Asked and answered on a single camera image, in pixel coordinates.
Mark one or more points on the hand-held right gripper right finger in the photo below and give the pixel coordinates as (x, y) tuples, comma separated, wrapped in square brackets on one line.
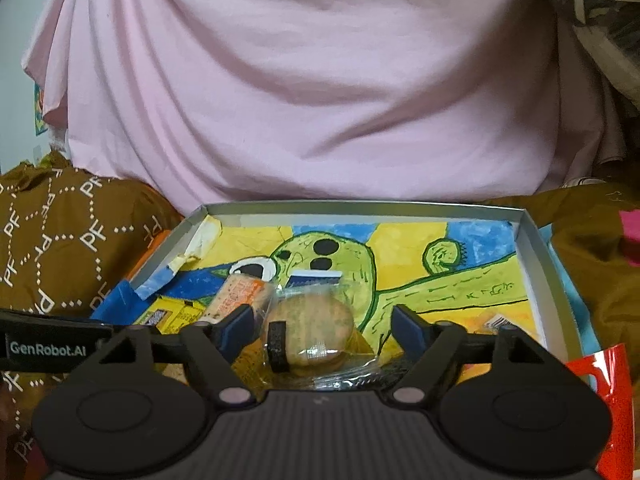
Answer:
[(407, 330)]

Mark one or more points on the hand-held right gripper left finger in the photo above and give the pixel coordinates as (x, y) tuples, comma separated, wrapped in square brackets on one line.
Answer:
[(235, 332)]

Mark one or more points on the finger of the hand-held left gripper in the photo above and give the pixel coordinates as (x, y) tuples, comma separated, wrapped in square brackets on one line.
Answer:
[(278, 347)]

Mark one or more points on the orange white nougat packet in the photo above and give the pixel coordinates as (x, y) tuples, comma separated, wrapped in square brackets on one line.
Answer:
[(240, 292)]

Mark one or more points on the clear cookie packet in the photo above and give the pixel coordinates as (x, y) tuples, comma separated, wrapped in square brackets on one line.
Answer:
[(320, 325)]

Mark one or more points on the yellow snack bar packet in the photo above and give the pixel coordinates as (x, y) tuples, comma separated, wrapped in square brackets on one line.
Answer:
[(175, 315)]

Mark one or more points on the dark blue snack packet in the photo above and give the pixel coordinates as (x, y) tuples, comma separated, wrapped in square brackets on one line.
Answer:
[(315, 277)]

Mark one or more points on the grey shallow box tray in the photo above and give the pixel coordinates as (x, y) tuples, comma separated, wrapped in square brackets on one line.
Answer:
[(542, 280)]

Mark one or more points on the red spicy snack packet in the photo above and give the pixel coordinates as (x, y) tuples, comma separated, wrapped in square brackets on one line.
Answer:
[(607, 410)]

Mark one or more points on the painted paper sheet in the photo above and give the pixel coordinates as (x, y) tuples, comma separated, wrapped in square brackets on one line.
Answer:
[(450, 290)]

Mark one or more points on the small orange labelled packet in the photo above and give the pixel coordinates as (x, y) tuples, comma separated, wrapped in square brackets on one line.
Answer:
[(492, 321)]

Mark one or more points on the brown patterned pillow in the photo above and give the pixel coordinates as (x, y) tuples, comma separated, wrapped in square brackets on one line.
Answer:
[(60, 240)]

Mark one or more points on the cartoon printed blanket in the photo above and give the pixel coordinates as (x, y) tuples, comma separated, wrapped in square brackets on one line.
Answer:
[(600, 270)]

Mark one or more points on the pink bed sheet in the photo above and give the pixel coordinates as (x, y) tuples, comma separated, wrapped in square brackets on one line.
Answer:
[(325, 85)]

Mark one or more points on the clear bag of clothes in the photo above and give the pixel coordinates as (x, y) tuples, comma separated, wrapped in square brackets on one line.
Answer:
[(600, 20)]

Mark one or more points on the colourful wall poster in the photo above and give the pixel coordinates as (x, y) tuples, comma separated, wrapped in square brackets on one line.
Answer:
[(40, 110)]

